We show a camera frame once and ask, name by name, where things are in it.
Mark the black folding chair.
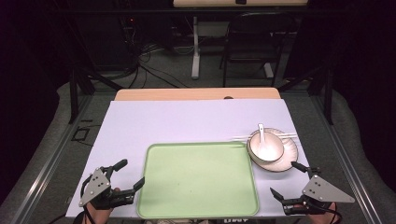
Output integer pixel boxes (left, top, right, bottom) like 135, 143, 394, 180
219, 12, 299, 89

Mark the bundle of black cables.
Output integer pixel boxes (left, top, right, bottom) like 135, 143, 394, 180
120, 17, 190, 90

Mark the light wooden table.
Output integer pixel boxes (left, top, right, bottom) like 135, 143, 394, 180
114, 87, 282, 102

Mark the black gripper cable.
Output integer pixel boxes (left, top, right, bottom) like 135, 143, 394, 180
79, 174, 94, 224
306, 200, 344, 224

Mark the light green plastic tray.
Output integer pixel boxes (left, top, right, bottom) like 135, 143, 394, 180
135, 141, 261, 219

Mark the white table sheet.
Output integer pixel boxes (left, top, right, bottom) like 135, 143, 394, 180
65, 98, 313, 219

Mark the aluminium floor rail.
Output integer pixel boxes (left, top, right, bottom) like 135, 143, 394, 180
8, 92, 95, 224
310, 92, 388, 224

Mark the white chopstick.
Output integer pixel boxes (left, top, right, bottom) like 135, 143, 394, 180
233, 134, 299, 142
232, 133, 298, 140

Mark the black metal frame stand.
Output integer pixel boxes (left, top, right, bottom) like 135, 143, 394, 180
68, 65, 124, 125
277, 65, 335, 126

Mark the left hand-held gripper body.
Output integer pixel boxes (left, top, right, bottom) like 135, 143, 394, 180
78, 165, 137, 210

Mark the person's right hand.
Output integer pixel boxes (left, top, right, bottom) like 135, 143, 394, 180
293, 202, 338, 224

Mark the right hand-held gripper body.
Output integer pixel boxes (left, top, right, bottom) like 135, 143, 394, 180
281, 167, 356, 217

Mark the white ceramic spoon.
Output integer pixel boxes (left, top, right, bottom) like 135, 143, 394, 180
257, 123, 272, 154

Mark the white desk leg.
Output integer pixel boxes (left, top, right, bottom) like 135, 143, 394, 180
191, 16, 201, 80
262, 62, 276, 79

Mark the person's left hand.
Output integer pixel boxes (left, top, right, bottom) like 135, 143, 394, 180
83, 186, 121, 224

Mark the beige plate with dark rim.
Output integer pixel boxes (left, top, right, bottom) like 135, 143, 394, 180
247, 127, 299, 173

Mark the white ceramic bowl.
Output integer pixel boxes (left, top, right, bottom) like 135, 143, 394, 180
247, 130, 285, 163

